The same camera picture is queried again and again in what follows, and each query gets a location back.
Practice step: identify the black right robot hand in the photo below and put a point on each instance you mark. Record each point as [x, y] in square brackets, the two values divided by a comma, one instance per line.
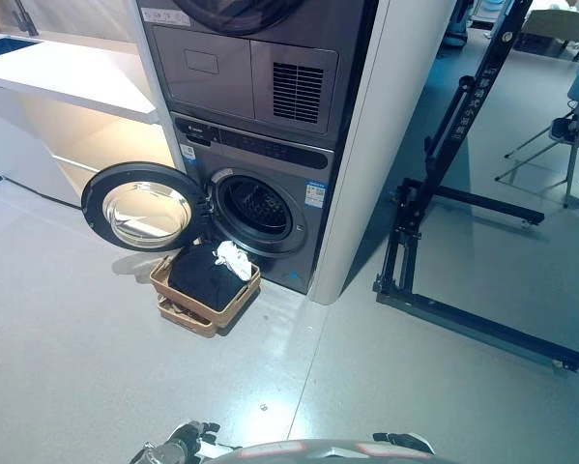
[405, 441]

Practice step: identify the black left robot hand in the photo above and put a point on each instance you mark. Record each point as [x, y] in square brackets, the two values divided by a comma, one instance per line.
[192, 437]

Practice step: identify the white cloth garment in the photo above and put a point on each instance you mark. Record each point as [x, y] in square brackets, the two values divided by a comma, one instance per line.
[233, 258]

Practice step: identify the tan wicker basket underneath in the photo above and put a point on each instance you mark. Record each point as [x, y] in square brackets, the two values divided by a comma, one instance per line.
[187, 325]

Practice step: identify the tan wicker laundry basket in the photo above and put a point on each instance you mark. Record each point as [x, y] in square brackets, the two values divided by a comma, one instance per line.
[192, 302]

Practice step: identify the grey front-load washing machine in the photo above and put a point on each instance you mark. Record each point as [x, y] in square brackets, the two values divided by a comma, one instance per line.
[308, 232]

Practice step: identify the blue white machine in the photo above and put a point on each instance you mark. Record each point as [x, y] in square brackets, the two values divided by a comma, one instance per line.
[457, 24]

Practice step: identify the grey robot torso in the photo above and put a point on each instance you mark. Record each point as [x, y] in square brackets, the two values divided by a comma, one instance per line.
[318, 454]

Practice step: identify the black garment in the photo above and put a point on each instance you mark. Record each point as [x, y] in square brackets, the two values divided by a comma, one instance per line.
[202, 275]

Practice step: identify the round glass washer door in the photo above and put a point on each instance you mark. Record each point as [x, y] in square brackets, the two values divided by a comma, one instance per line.
[93, 193]

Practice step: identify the white metal folding stand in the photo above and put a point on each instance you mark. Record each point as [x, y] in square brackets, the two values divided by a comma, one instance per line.
[571, 164]

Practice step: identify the grey stacked dryer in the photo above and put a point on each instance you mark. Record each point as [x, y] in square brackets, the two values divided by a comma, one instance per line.
[211, 72]

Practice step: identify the white counter cabinet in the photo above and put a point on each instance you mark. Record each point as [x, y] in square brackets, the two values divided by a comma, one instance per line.
[76, 72]

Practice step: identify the dark blue sink basin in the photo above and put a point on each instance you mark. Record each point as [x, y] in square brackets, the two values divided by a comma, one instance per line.
[4, 48]

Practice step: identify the black metal gantry frame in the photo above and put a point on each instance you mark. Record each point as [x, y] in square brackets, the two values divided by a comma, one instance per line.
[463, 111]

